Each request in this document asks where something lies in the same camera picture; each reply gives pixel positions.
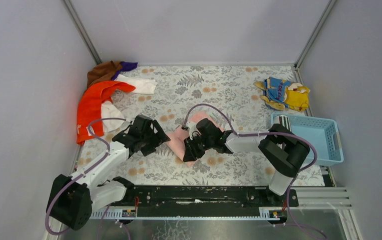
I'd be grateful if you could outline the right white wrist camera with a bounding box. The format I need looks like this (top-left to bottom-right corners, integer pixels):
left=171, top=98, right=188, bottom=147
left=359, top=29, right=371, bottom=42
left=186, top=121, right=199, bottom=139

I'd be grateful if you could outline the green white striped towel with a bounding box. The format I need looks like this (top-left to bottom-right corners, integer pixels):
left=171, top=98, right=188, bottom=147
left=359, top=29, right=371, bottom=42
left=274, top=115, right=292, bottom=132

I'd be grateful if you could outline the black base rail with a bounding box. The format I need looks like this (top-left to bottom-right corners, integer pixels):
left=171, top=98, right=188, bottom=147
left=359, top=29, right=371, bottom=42
left=103, top=184, right=299, bottom=219

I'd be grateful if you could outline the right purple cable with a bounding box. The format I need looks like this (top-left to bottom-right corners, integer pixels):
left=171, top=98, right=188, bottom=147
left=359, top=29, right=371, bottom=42
left=181, top=103, right=327, bottom=240

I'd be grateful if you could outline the purple cable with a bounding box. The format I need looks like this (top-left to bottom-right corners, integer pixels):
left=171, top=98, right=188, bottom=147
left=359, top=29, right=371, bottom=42
left=45, top=117, right=132, bottom=240
left=181, top=103, right=327, bottom=240

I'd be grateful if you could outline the purple towel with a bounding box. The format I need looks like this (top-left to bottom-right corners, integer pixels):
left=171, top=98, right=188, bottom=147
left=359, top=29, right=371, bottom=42
left=111, top=61, right=138, bottom=81

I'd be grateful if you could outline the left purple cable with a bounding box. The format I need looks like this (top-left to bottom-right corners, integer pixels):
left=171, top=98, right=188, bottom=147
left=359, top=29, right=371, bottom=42
left=45, top=117, right=132, bottom=240

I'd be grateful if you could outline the light blue plastic basket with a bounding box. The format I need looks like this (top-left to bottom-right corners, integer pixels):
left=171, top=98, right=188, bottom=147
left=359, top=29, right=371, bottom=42
left=285, top=114, right=344, bottom=167

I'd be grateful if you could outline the pink towel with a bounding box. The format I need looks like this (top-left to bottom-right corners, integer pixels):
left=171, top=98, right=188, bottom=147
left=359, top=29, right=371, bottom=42
left=167, top=111, right=223, bottom=167

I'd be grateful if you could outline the blue yellow cartoon towel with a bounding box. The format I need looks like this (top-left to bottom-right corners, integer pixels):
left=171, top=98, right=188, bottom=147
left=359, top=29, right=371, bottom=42
left=254, top=77, right=310, bottom=112

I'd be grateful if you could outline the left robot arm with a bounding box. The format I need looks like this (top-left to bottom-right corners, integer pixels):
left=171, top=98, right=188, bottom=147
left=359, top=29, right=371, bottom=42
left=45, top=114, right=170, bottom=236

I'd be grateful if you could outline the red orange towel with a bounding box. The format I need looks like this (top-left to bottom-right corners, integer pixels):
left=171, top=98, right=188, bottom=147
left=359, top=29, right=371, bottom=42
left=76, top=81, right=136, bottom=145

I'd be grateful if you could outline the brown towel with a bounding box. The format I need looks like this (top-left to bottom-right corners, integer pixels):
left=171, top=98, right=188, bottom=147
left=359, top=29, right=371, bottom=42
left=87, top=61, right=122, bottom=88

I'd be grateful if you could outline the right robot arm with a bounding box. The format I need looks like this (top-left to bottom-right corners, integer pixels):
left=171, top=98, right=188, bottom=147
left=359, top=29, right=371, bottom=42
left=183, top=118, right=315, bottom=196

